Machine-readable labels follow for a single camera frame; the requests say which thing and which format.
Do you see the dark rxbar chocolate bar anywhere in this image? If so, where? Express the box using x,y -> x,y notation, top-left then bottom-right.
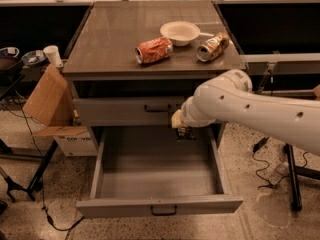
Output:
176,127 -> 195,141

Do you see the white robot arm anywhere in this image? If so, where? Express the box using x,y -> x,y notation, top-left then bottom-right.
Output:
171,69 -> 320,155

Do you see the open grey middle drawer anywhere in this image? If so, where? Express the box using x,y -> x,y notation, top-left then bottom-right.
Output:
77,126 -> 243,218

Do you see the closed grey top drawer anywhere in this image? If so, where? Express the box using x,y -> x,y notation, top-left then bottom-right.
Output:
74,96 -> 184,126

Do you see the grey drawer cabinet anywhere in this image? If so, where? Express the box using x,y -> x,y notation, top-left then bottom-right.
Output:
63,0 -> 245,144

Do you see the crushed orange soda can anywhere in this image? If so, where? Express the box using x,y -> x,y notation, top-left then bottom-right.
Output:
135,37 -> 173,64

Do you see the crushed gold soda can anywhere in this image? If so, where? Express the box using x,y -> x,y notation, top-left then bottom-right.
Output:
196,32 -> 229,62

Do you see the white paper bowl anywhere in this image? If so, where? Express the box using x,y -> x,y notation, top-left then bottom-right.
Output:
160,21 -> 200,47

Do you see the clear plastic bottle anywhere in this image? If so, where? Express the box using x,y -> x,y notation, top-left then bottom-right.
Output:
269,162 -> 289,186

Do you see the black stand leg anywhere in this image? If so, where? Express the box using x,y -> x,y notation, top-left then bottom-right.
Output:
284,144 -> 320,211

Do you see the brown cardboard box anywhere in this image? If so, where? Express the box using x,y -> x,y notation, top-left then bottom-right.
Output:
23,65 -> 97,156

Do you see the white paper cup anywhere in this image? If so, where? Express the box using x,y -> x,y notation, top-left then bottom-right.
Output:
43,45 -> 63,68

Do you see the blue bowl with items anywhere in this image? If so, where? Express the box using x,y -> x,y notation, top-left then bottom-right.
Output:
22,50 -> 47,67

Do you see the black table leg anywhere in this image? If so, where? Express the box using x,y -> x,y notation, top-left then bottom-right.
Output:
27,140 -> 58,201

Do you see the black power adapter cable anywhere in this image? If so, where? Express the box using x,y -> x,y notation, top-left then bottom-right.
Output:
251,136 -> 290,190

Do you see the black floor cable left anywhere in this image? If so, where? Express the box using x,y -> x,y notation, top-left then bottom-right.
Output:
13,93 -> 86,233

